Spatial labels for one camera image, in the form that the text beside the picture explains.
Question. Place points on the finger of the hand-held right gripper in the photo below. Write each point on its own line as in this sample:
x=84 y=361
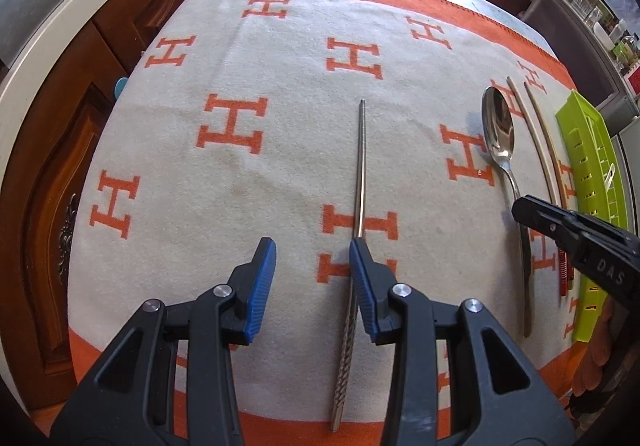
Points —
x=542 y=216

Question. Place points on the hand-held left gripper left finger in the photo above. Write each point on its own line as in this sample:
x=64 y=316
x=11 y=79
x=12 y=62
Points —
x=262 y=286

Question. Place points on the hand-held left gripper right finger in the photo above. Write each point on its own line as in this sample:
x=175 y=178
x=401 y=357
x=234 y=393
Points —
x=362 y=296

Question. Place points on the dark-patterned bamboo chopstick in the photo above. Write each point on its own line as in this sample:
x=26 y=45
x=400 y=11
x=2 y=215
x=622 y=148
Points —
x=550 y=141

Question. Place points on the white ceramic spoon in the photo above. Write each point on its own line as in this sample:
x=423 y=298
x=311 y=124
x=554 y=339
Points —
x=610 y=178

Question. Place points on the red-banded bamboo chopstick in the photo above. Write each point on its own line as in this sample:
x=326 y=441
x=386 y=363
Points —
x=531 y=126

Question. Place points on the green plastic utensil tray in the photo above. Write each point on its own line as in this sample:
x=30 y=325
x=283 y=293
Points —
x=570 y=126

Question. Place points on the large steel spoon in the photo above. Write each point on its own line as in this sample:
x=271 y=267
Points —
x=497 y=121

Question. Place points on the steel chopstick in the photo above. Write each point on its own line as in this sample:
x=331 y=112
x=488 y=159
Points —
x=359 y=176

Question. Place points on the person's right hand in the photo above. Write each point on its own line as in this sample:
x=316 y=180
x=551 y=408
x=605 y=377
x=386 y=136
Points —
x=597 y=361

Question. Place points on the orange beige printed blanket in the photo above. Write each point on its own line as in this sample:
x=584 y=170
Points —
x=250 y=206

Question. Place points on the red canister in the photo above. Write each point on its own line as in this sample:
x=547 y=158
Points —
x=634 y=81

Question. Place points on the clear bottle green label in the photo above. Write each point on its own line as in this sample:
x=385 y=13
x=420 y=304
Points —
x=626 y=53

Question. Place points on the white bowl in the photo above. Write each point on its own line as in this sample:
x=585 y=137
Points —
x=601 y=33

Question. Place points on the white plastic bottle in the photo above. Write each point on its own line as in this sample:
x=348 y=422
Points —
x=616 y=33

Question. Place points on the teal round hook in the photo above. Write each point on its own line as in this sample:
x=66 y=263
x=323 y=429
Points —
x=120 y=87

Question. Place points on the white kitchen countertop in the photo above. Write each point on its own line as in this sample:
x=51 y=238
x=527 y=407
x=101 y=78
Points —
x=75 y=11

